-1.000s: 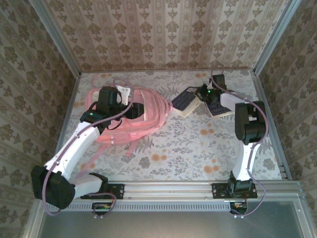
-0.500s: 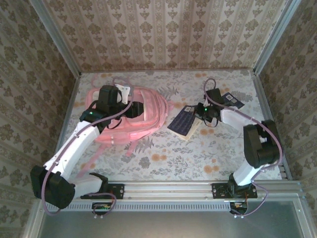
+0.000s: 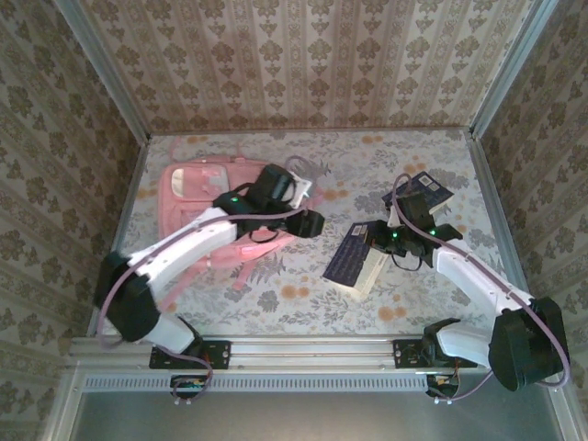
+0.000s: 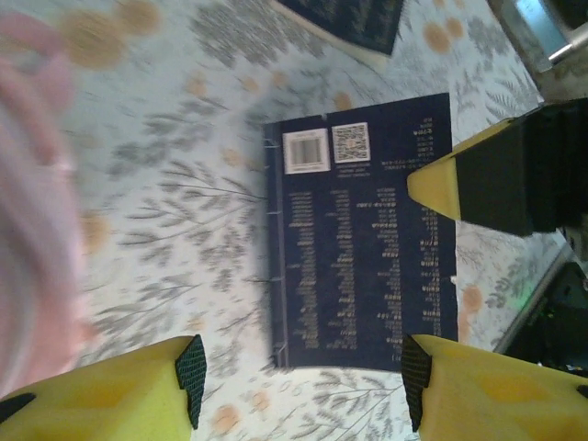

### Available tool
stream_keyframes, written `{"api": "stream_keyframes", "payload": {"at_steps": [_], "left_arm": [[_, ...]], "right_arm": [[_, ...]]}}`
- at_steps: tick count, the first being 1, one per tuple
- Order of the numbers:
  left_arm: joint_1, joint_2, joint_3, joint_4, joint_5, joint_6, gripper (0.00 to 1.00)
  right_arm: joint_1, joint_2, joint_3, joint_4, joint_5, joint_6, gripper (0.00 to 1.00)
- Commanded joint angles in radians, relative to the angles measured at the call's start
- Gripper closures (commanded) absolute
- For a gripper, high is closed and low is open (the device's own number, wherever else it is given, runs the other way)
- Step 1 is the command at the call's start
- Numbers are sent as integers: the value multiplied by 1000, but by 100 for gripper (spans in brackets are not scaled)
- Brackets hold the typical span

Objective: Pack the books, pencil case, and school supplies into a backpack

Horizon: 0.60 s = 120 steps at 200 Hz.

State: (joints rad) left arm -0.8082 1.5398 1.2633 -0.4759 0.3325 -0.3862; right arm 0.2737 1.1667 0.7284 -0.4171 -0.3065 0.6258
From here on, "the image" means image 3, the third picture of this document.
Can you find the dark blue paperback book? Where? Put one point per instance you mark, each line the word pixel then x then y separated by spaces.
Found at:
pixel 434 188
pixel 344 257

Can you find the pink backpack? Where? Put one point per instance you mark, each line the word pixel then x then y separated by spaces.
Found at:
pixel 197 184

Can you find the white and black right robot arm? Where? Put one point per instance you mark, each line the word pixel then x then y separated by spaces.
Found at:
pixel 478 275

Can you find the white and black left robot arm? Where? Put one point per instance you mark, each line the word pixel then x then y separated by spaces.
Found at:
pixel 184 243

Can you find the floral tablecloth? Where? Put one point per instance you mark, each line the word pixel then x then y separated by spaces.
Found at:
pixel 367 151

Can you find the black controller board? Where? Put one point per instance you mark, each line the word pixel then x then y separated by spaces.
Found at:
pixel 441 388
pixel 188 388

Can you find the grey metal panel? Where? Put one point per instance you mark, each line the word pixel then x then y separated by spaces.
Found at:
pixel 312 418

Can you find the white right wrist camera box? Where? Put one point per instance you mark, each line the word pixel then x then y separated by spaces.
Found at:
pixel 395 216

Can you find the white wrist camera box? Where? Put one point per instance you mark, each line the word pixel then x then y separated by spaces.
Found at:
pixel 395 216
pixel 304 190

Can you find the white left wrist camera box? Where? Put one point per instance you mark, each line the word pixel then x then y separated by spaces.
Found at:
pixel 304 190

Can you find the aluminium side rail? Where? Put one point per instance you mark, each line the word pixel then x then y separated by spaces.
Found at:
pixel 503 229
pixel 131 193

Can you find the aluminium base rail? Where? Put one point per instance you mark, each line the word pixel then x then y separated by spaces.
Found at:
pixel 312 351

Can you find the aluminium frame post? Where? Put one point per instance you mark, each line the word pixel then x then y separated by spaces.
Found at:
pixel 105 69
pixel 509 69

